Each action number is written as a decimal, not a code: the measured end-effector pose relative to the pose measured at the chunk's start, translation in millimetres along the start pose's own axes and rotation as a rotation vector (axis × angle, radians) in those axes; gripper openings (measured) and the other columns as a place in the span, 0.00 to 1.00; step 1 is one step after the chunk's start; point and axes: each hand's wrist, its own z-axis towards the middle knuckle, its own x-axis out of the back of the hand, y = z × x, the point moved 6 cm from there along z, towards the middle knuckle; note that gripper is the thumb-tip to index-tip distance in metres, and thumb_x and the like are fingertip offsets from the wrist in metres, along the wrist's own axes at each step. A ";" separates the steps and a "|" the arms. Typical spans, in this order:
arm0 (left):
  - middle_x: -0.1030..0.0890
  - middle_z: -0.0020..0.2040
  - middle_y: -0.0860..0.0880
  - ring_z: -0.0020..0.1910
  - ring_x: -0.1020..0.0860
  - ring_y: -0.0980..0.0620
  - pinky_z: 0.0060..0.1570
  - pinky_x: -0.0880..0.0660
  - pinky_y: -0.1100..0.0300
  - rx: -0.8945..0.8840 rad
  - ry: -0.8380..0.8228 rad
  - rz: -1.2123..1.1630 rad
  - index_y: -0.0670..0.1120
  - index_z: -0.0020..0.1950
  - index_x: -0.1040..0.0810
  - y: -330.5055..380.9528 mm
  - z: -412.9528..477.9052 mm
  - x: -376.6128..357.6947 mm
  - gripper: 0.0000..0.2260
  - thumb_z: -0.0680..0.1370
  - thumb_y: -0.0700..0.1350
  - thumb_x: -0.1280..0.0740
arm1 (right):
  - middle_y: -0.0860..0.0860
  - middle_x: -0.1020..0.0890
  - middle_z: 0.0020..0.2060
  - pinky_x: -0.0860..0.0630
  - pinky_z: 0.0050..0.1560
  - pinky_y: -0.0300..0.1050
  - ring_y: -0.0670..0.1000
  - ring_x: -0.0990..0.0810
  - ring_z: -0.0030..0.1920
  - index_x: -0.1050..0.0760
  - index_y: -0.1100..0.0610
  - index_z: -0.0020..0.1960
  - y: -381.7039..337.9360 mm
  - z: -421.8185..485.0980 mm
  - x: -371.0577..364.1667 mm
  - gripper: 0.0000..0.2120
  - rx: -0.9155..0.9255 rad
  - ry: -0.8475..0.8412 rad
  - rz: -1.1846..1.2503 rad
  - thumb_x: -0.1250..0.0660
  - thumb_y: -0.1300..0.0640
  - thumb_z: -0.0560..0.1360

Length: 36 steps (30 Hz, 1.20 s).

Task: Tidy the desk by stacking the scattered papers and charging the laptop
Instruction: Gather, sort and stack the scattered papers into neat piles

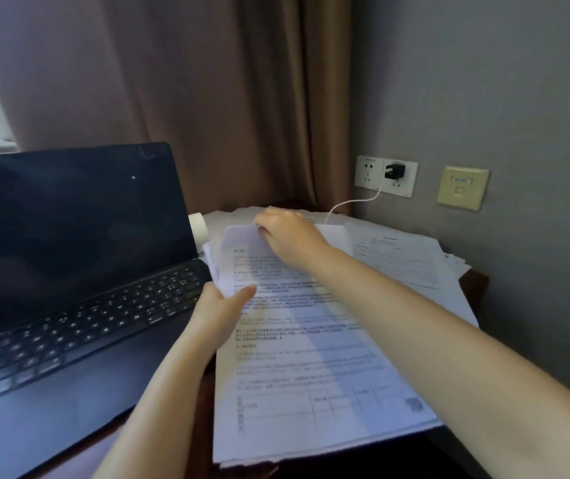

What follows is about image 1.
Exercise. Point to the person's left hand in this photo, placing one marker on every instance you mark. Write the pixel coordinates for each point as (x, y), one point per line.
(212, 319)

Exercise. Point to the person's right hand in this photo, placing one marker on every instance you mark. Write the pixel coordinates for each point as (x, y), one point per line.
(295, 239)

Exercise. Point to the person's left thumb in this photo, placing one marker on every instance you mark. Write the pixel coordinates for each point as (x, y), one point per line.
(241, 296)

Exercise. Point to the person's right fingers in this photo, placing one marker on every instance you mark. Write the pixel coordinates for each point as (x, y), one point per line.
(263, 228)

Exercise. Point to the curled white paper sheet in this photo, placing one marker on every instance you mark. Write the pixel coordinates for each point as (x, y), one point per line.
(237, 256)

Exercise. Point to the person's left forearm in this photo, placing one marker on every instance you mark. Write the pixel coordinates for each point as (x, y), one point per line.
(160, 409)

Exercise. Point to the person's right forearm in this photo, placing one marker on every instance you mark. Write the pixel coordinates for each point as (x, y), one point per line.
(444, 354)

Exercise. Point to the white roll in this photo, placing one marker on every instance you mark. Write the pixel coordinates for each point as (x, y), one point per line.
(198, 230)

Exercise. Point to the stack of printed documents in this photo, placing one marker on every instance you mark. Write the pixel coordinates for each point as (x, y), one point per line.
(305, 364)

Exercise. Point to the black charger plug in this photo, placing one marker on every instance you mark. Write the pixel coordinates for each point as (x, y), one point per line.
(394, 171)

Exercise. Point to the loose pile of white papers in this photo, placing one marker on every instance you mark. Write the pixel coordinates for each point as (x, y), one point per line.
(404, 259)

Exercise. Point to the brown curtain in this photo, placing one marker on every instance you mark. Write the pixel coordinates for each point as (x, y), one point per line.
(190, 94)

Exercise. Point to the dark laptop computer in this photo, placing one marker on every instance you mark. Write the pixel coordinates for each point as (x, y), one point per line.
(60, 274)

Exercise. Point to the white wall power socket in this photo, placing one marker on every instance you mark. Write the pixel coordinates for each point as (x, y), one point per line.
(385, 176)

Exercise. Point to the beige network wall plate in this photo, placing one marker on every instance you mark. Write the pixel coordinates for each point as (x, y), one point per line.
(462, 188)

